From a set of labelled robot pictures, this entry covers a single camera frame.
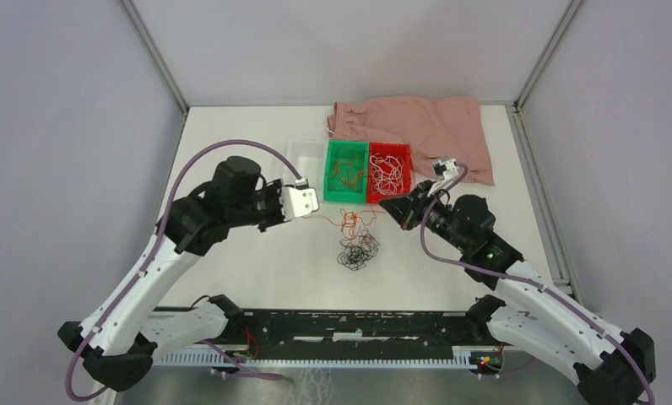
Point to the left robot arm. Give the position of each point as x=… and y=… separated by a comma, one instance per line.
x=117, y=345

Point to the red plastic bin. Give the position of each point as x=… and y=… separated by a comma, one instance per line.
x=388, y=171

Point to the green plastic bin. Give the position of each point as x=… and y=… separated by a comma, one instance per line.
x=345, y=171

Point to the pink cloth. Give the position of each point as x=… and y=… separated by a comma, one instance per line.
x=449, y=127

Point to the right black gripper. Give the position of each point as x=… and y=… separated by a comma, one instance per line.
x=406, y=210

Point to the clear plastic bin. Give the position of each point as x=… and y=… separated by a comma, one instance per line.
x=309, y=158

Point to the white slotted cable duct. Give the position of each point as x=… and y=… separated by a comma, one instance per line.
x=207, y=357

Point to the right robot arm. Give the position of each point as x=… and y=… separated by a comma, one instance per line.
x=606, y=364

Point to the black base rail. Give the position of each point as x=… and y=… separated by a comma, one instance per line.
x=331, y=335

